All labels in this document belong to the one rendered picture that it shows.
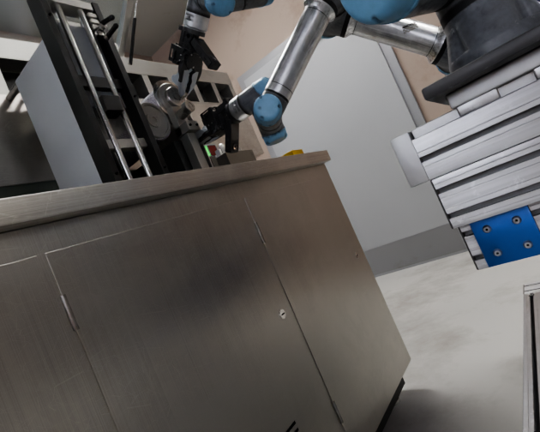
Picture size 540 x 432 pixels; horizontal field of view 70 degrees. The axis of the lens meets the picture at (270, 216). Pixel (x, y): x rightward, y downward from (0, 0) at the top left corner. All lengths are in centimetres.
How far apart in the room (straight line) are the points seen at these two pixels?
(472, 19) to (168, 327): 70
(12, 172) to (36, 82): 28
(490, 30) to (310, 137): 282
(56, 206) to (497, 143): 67
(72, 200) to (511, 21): 70
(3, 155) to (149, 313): 83
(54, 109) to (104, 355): 79
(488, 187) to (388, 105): 254
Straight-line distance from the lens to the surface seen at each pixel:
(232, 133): 130
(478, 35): 70
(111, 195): 71
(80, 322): 66
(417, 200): 318
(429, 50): 134
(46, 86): 129
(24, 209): 64
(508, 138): 69
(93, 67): 113
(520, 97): 69
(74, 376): 65
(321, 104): 340
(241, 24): 397
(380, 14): 64
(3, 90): 154
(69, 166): 124
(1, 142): 142
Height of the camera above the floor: 71
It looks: 2 degrees up
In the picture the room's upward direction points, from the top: 24 degrees counter-clockwise
